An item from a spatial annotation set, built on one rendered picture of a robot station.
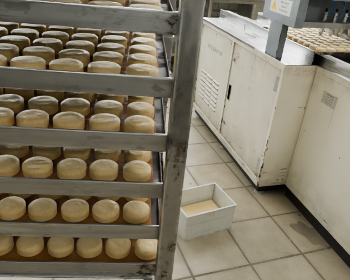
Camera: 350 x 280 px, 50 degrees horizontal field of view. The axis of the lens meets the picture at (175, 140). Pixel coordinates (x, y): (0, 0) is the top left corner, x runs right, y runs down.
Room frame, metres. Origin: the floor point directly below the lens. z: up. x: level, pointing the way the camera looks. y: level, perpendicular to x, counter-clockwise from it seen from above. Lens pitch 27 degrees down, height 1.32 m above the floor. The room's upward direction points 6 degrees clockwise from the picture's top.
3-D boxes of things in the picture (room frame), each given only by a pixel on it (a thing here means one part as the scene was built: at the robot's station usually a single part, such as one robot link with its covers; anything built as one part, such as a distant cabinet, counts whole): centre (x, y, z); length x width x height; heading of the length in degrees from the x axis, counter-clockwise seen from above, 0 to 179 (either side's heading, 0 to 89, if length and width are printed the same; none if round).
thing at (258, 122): (2.60, -0.66, 0.42); 1.28 x 0.72 x 0.84; 19
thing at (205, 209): (1.60, -0.17, 0.08); 0.30 x 0.22 x 0.16; 119
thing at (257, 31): (2.53, -0.46, 0.88); 1.28 x 0.01 x 0.07; 19
